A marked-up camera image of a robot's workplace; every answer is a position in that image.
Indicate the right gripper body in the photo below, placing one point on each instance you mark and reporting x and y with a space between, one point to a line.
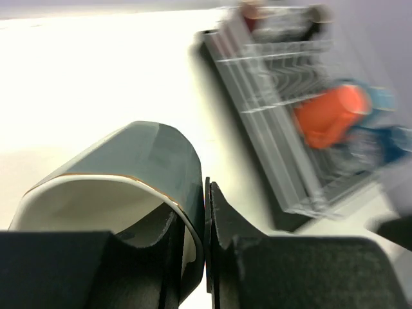
391 232

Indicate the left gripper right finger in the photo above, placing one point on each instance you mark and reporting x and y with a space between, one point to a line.
246 268

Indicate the black mug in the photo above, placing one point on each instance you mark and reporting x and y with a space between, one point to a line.
318 18

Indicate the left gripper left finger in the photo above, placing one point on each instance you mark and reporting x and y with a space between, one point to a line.
92 269

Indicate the white wire dish rack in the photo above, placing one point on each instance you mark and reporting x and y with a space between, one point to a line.
286 24

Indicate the dark blue mug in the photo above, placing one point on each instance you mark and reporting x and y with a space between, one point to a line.
392 145

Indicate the grey-blue mug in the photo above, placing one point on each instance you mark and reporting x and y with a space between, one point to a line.
119 180

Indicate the light blue square mug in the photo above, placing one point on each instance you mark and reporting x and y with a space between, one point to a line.
381 101

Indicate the black drip tray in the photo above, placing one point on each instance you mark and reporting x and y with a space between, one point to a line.
262 85

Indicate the orange mug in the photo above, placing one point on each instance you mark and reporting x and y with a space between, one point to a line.
324 120

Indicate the brown mug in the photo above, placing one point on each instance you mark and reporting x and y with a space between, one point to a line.
252 13

